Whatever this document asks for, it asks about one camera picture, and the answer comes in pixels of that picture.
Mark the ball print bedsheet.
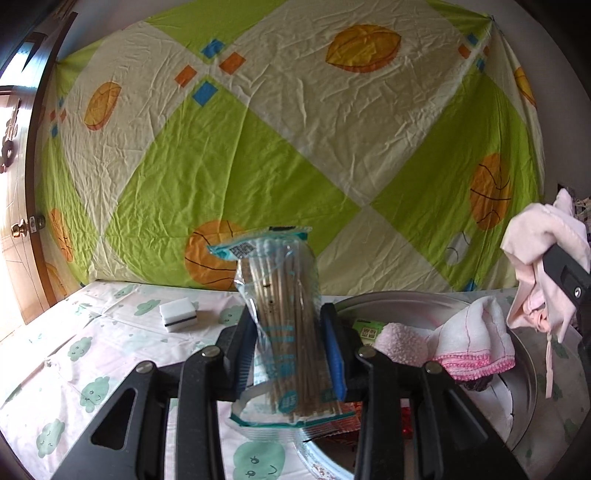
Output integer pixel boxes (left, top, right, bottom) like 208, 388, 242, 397
34, 0, 546, 296

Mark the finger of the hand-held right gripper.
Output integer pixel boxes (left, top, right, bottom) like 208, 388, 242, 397
575, 316, 591, 365
540, 244, 591, 315

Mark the white paper tin lining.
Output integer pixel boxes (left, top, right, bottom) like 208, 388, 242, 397
485, 381, 517, 439

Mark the large metal basin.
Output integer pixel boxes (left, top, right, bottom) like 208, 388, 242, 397
295, 291, 591, 480

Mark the wooden door ornament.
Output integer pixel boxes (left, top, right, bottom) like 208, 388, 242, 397
0, 99, 21, 174

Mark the white sponge with black stripe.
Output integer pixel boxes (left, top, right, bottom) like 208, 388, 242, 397
159, 298, 198, 333

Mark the green snack packet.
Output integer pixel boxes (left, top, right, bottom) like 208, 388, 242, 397
353, 320, 386, 347

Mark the pink and white towel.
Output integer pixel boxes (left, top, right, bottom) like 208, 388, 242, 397
373, 295, 516, 382

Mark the bag of bamboo skewers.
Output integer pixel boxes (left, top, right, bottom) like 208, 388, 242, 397
206, 226, 358, 437

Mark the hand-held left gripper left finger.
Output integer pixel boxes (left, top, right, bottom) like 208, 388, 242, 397
48, 314, 257, 480

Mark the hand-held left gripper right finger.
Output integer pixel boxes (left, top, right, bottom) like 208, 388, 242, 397
321, 304, 529, 480

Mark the cloud print tablecloth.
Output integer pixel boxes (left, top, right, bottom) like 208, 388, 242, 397
0, 279, 591, 480

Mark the brass door knob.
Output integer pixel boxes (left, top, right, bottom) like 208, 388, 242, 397
10, 215, 47, 238

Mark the wooden door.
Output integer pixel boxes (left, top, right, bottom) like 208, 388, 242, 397
0, 0, 79, 328

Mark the pink cloth pouch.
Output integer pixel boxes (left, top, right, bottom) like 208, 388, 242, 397
501, 188, 591, 398

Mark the red foil packet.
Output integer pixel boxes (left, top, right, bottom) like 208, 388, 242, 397
344, 401, 419, 439

